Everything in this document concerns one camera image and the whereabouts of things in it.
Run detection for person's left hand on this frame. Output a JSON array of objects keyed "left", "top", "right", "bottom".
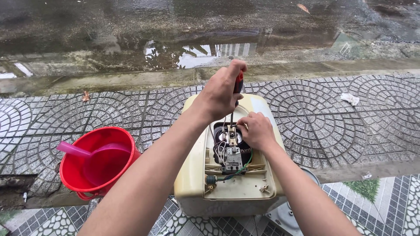
[{"left": 194, "top": 60, "right": 248, "bottom": 123}]

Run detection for person's right hand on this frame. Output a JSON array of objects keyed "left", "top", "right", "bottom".
[{"left": 236, "top": 111, "right": 278, "bottom": 152}]

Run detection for red black handled screwdriver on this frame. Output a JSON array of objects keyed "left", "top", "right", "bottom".
[{"left": 230, "top": 70, "right": 245, "bottom": 128}]

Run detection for brass terminal plate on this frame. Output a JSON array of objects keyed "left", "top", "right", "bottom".
[{"left": 226, "top": 125, "right": 239, "bottom": 147}]

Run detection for grey thermostat block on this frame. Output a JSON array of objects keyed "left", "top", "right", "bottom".
[{"left": 221, "top": 147, "right": 245, "bottom": 175}]

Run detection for cream water heater casing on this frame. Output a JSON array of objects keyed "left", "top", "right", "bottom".
[{"left": 173, "top": 93, "right": 288, "bottom": 217}]

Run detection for white crumpled paper scrap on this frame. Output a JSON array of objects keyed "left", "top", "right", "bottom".
[{"left": 340, "top": 92, "right": 360, "bottom": 106}]

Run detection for grey metal cover plate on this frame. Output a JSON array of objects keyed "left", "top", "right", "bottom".
[{"left": 264, "top": 167, "right": 321, "bottom": 236}]

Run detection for pink plastic scoop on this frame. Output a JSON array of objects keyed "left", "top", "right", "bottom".
[{"left": 56, "top": 141, "right": 132, "bottom": 187}]

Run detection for red plastic bucket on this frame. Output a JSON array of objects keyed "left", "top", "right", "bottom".
[{"left": 59, "top": 127, "right": 142, "bottom": 201}]

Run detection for white wires bundle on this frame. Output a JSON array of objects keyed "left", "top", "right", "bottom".
[{"left": 213, "top": 140, "right": 228, "bottom": 165}]

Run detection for green earth wire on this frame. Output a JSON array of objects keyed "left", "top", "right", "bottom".
[{"left": 206, "top": 149, "right": 253, "bottom": 186}]

